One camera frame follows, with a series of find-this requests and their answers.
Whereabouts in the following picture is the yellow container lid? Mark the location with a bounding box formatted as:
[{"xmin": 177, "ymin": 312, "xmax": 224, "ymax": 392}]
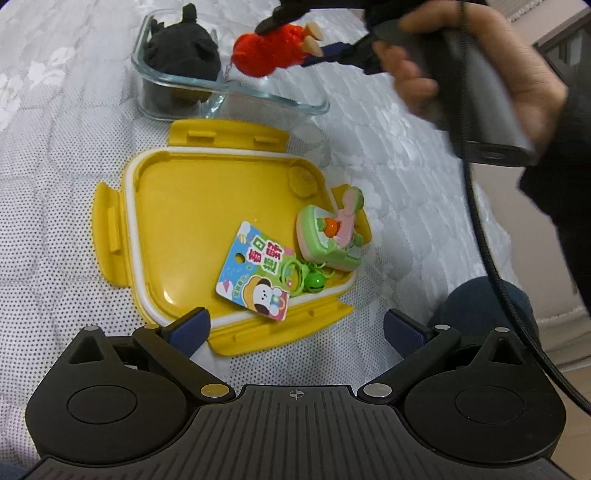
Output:
[{"xmin": 91, "ymin": 119, "xmax": 373, "ymax": 357}]

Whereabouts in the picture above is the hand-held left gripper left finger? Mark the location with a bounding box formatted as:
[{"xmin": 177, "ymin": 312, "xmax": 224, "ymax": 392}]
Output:
[{"xmin": 64, "ymin": 307, "xmax": 236, "ymax": 403}]

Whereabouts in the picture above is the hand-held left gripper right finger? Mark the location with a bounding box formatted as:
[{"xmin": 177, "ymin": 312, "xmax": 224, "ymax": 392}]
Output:
[{"xmin": 358, "ymin": 308, "xmax": 539, "ymax": 408}]

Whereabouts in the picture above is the person's right hand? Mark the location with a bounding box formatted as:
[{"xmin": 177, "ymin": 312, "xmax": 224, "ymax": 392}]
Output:
[{"xmin": 372, "ymin": 6, "xmax": 570, "ymax": 145}]

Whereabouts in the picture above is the black braided cable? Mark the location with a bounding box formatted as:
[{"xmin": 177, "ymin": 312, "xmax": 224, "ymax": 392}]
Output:
[{"xmin": 455, "ymin": 14, "xmax": 591, "ymax": 414}]

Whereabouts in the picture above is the red plush toy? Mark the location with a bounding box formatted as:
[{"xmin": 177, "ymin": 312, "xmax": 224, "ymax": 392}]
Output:
[{"xmin": 225, "ymin": 18, "xmax": 329, "ymax": 78}]

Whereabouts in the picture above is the black plush toy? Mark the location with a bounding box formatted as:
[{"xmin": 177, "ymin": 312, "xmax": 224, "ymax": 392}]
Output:
[{"xmin": 141, "ymin": 3, "xmax": 221, "ymax": 106}]

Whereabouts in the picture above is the rectangular glass container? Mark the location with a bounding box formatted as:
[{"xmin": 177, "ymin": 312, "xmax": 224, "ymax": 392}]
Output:
[{"xmin": 131, "ymin": 11, "xmax": 331, "ymax": 123}]

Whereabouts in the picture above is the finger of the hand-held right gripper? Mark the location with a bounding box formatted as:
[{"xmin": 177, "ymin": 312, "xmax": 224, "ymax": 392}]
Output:
[
  {"xmin": 302, "ymin": 33, "xmax": 385, "ymax": 75},
  {"xmin": 256, "ymin": 0, "xmax": 326, "ymax": 36}
]

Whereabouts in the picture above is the person's right forearm dark sleeve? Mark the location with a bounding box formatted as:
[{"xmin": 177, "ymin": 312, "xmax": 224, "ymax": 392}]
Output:
[{"xmin": 518, "ymin": 78, "xmax": 591, "ymax": 320}]

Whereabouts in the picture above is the green pink toy keychain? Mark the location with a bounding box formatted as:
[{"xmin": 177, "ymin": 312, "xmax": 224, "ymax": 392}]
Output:
[{"xmin": 215, "ymin": 185, "xmax": 366, "ymax": 322}]

